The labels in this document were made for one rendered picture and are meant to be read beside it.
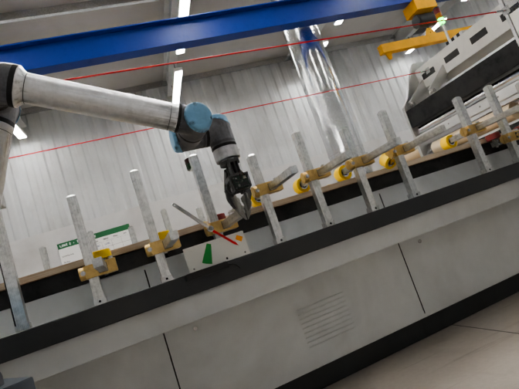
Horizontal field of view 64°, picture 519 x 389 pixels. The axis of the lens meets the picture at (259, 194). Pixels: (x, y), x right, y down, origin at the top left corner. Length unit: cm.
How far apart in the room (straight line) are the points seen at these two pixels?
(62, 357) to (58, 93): 93
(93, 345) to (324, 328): 103
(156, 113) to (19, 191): 831
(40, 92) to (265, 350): 138
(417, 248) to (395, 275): 21
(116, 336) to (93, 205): 754
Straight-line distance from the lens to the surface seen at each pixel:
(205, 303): 172
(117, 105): 128
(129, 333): 170
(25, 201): 944
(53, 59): 511
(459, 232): 260
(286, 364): 205
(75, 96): 128
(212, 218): 174
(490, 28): 379
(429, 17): 649
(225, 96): 1001
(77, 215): 172
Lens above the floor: 70
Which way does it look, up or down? 7 degrees up
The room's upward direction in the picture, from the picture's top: 19 degrees counter-clockwise
